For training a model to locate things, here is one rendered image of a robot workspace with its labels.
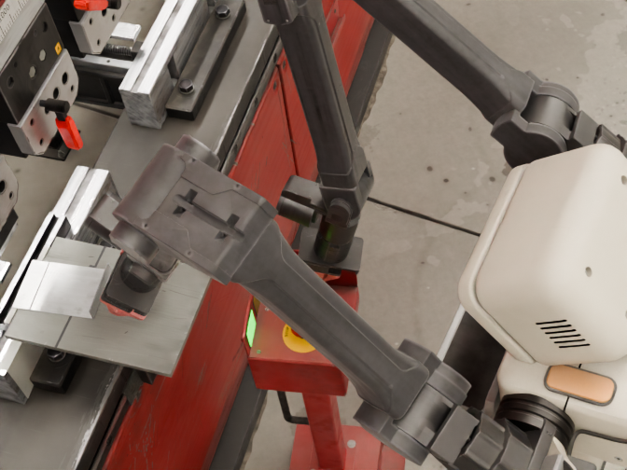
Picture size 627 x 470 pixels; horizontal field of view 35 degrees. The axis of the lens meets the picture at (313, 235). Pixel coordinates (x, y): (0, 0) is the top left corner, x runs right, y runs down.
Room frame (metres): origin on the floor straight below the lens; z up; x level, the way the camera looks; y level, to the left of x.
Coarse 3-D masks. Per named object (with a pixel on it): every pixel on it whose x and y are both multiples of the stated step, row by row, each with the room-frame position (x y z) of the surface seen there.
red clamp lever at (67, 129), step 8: (40, 104) 0.99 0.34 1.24; (48, 104) 0.98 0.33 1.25; (56, 104) 0.98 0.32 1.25; (64, 104) 0.97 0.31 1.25; (56, 112) 0.98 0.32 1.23; (64, 112) 0.97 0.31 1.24; (56, 120) 0.98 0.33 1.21; (64, 120) 0.98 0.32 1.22; (72, 120) 0.98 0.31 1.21; (64, 128) 0.97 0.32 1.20; (72, 128) 0.97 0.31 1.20; (64, 136) 0.98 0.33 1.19; (72, 136) 0.97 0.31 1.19; (72, 144) 0.97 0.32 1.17; (80, 144) 0.98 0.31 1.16
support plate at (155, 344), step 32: (64, 256) 0.90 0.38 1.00; (96, 256) 0.89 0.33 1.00; (160, 288) 0.82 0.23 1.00; (192, 288) 0.81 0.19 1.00; (32, 320) 0.80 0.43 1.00; (64, 320) 0.79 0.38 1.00; (96, 320) 0.78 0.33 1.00; (128, 320) 0.77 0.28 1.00; (160, 320) 0.76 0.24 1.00; (192, 320) 0.75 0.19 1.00; (96, 352) 0.73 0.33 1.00; (128, 352) 0.72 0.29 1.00; (160, 352) 0.71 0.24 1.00
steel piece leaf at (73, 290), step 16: (48, 272) 0.88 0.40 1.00; (64, 272) 0.87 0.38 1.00; (80, 272) 0.87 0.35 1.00; (96, 272) 0.86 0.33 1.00; (48, 288) 0.85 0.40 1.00; (64, 288) 0.84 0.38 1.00; (80, 288) 0.84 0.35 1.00; (96, 288) 0.83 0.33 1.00; (48, 304) 0.82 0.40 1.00; (64, 304) 0.82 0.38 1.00; (80, 304) 0.81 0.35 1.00; (96, 304) 0.80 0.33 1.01
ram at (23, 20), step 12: (0, 0) 1.01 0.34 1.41; (36, 0) 1.07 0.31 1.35; (24, 12) 1.04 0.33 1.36; (36, 12) 1.06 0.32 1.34; (12, 24) 1.01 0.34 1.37; (24, 24) 1.03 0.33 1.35; (12, 36) 1.00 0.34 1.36; (0, 48) 0.98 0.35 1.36; (12, 48) 0.99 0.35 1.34; (0, 60) 0.97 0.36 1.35
